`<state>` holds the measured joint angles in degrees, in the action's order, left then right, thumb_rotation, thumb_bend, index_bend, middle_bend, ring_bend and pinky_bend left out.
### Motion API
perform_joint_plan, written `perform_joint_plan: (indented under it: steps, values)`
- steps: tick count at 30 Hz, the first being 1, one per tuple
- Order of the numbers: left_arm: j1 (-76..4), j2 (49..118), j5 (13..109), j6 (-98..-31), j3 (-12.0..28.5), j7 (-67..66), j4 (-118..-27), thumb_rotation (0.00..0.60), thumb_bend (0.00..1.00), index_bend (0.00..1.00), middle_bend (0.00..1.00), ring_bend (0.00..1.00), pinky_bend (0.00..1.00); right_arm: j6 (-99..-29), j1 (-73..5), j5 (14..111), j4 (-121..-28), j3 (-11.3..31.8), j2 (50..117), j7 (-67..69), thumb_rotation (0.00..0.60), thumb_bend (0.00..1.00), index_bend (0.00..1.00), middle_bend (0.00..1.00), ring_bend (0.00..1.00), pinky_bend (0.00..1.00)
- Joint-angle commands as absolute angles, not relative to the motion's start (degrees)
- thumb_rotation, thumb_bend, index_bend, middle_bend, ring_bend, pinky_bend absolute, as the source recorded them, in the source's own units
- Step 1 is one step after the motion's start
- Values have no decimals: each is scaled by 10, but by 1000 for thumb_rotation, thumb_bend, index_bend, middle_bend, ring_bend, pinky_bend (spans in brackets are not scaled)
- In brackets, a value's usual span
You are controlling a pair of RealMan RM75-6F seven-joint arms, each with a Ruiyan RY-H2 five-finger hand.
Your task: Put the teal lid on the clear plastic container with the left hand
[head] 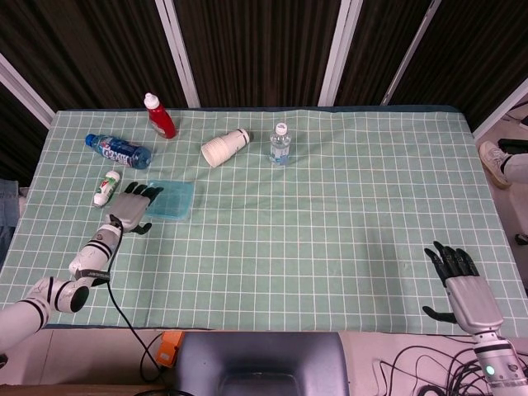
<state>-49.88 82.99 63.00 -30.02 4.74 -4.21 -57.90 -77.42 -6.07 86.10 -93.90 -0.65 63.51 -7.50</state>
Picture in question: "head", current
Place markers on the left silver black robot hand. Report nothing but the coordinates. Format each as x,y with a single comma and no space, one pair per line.
128,210

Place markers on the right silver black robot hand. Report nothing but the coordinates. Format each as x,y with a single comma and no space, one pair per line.
473,299

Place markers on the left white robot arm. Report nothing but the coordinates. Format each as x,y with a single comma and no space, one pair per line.
92,251

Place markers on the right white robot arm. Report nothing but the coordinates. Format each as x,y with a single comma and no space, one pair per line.
499,365

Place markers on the small white labelled bottle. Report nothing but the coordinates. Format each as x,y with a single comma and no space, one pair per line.
107,187

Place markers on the blue drink bottle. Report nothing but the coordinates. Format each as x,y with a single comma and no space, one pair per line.
119,152

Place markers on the red ketchup squeeze bottle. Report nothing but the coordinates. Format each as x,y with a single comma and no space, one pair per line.
163,121

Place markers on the blue denim cloth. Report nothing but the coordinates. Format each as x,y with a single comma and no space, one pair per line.
10,214

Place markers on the orange plastic part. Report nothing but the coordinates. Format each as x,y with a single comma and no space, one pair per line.
171,344

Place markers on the white trouser leg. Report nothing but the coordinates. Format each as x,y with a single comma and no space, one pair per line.
517,165

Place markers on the white sneaker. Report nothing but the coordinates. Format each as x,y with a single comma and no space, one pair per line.
493,158

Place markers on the black flat object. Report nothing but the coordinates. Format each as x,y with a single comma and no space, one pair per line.
513,145

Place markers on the clear water bottle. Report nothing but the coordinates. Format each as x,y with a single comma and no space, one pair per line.
280,146

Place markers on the green checked tablecloth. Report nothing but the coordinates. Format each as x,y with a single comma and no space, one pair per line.
330,206

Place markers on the grey robot torso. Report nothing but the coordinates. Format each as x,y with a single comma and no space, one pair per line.
264,354

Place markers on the white partition post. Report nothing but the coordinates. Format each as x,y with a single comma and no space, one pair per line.
340,49
410,53
177,53
501,109
24,90

